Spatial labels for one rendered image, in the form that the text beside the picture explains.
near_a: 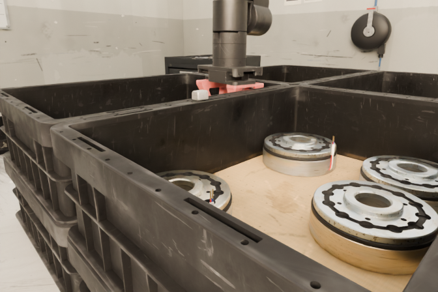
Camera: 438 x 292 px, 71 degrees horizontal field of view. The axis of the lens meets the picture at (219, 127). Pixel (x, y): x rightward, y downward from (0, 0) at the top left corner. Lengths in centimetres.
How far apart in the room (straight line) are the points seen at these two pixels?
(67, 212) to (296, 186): 26
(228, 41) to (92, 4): 351
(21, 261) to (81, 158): 33
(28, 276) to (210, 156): 29
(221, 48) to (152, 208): 38
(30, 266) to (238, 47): 44
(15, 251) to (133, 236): 37
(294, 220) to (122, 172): 20
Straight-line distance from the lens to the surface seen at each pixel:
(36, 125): 34
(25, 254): 57
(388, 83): 90
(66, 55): 377
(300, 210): 35
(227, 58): 51
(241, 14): 52
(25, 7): 363
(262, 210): 34
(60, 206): 38
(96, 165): 22
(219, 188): 32
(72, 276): 43
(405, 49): 366
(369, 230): 28
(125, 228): 24
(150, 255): 21
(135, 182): 17
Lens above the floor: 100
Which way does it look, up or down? 16 degrees down
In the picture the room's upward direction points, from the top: straight up
